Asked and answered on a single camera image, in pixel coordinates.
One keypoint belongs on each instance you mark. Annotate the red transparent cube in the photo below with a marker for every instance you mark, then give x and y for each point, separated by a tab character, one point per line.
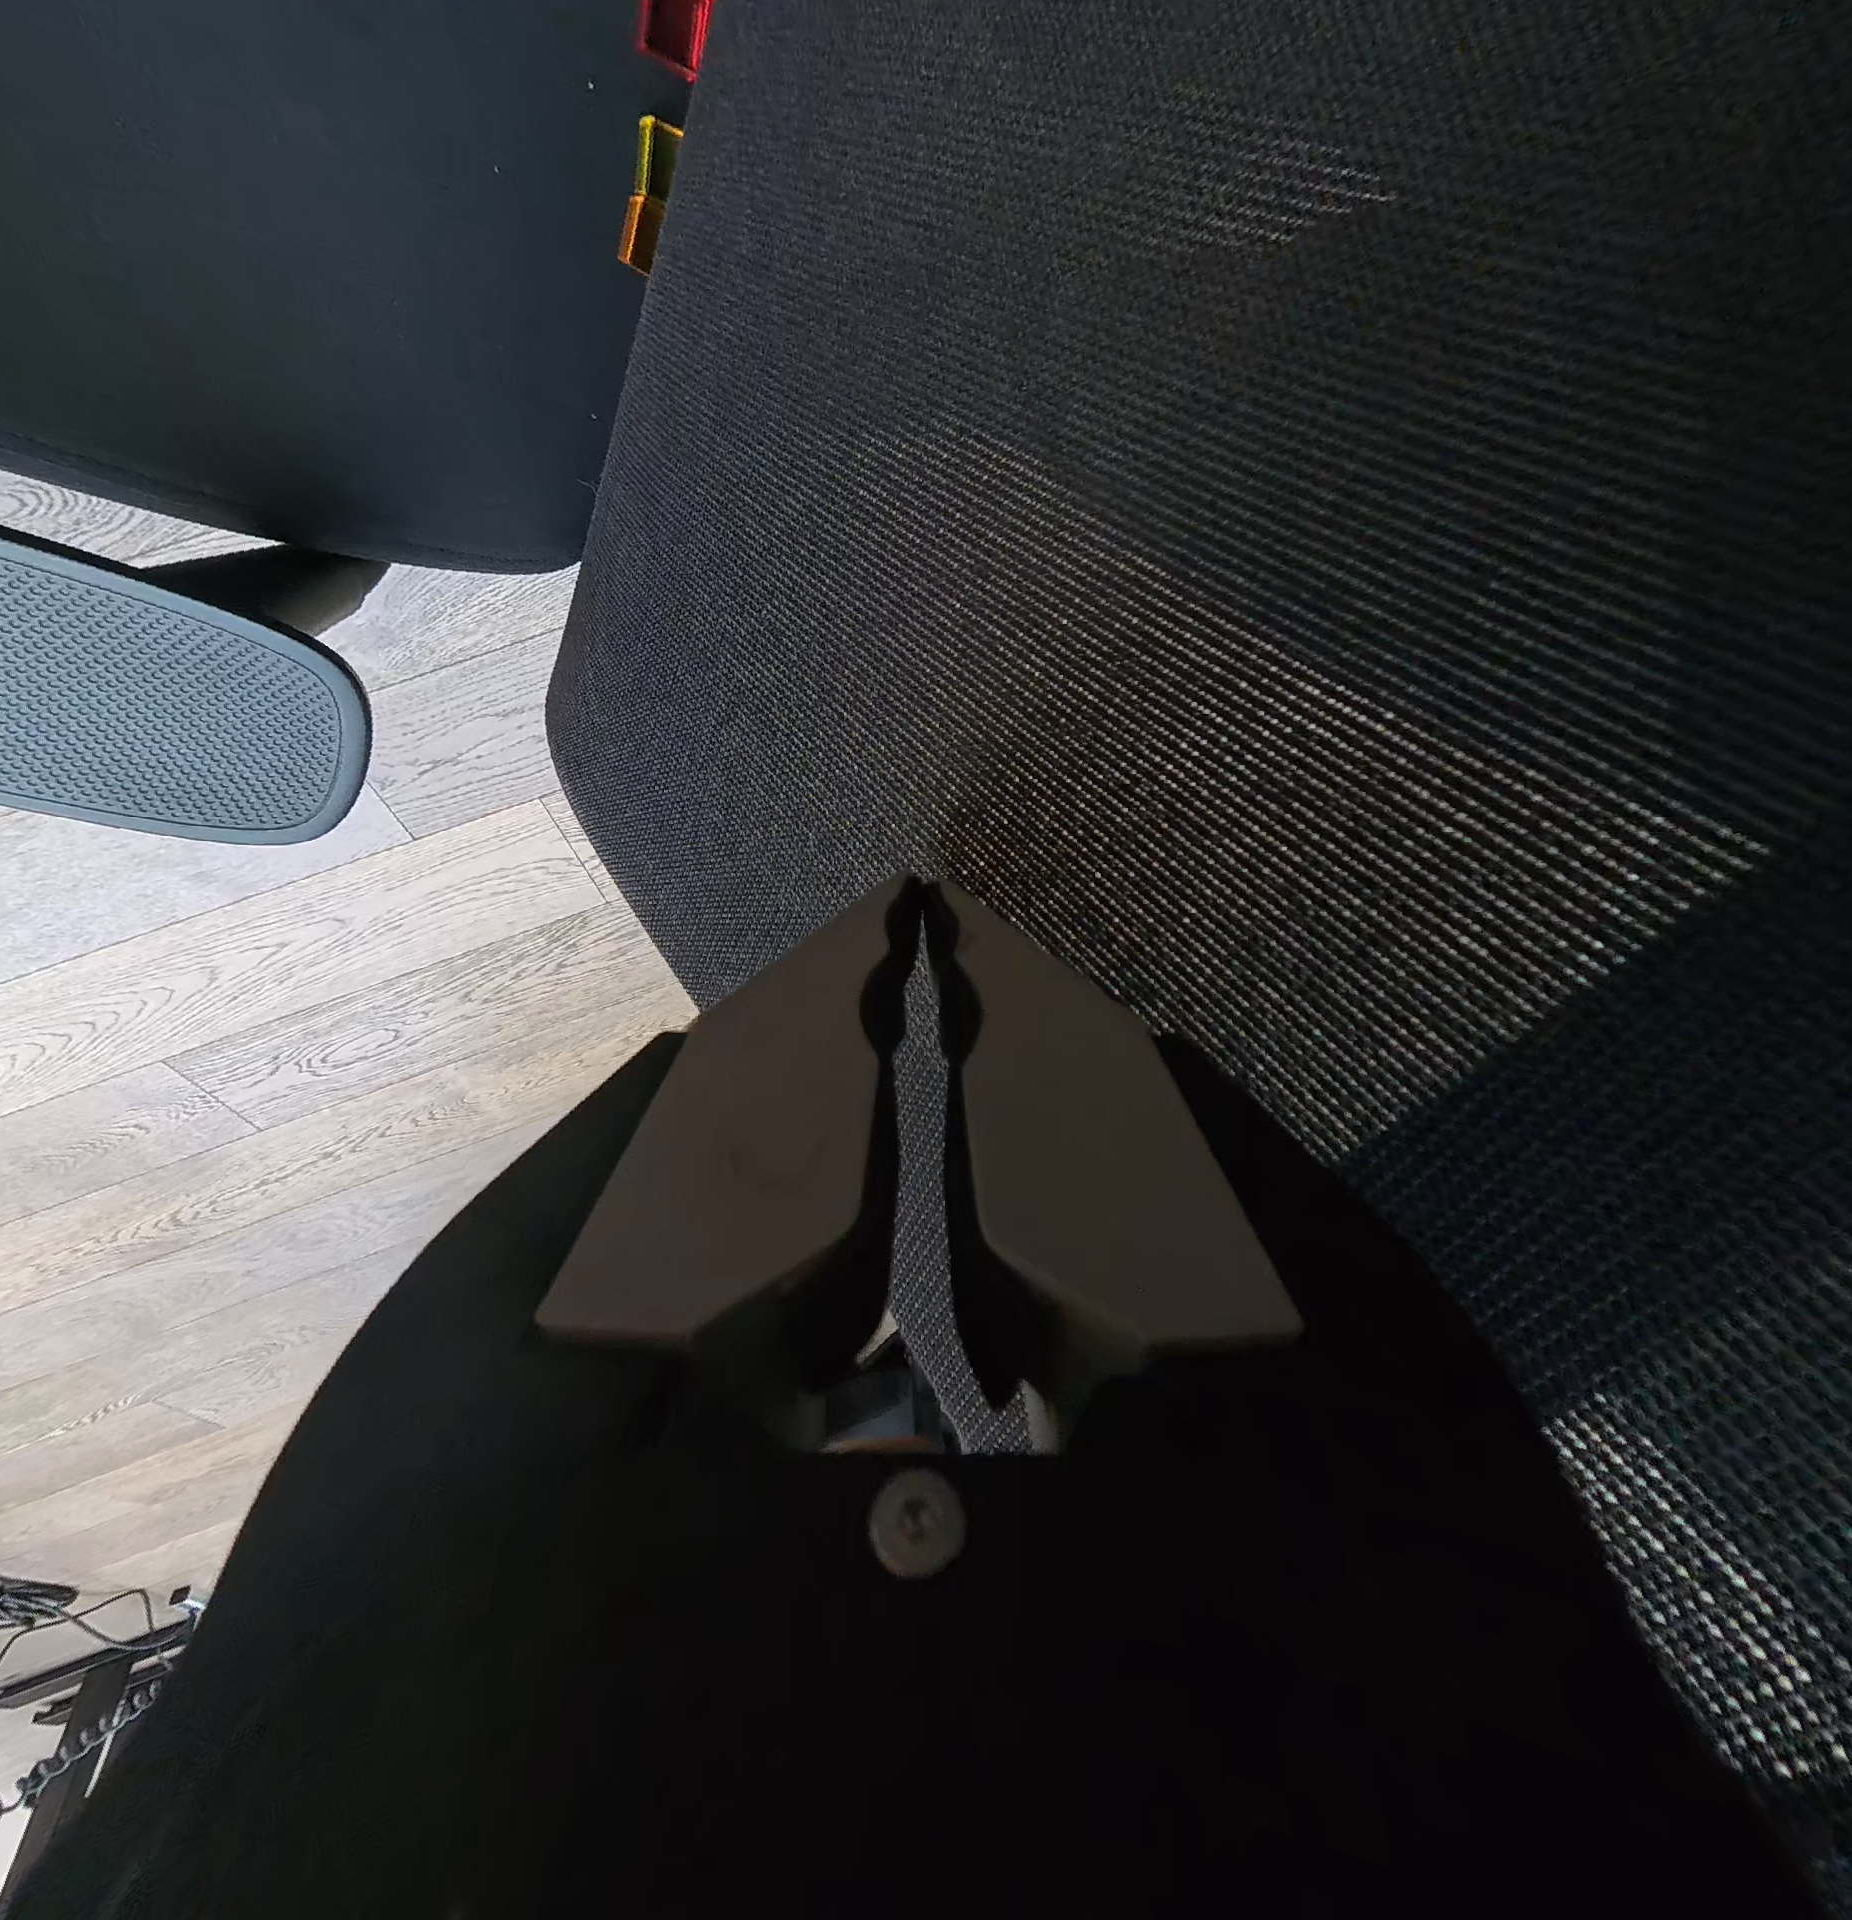
669	29

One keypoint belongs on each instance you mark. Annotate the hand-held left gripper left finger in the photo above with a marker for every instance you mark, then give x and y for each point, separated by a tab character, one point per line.
746	1171

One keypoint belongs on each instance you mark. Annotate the yellow transparent cube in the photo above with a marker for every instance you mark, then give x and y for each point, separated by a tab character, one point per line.
661	155

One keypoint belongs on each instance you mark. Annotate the textured black chair armrest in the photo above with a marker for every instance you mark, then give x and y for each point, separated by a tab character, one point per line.
146	690

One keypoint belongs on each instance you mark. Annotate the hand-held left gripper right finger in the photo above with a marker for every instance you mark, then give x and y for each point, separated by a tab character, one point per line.
1106	1185

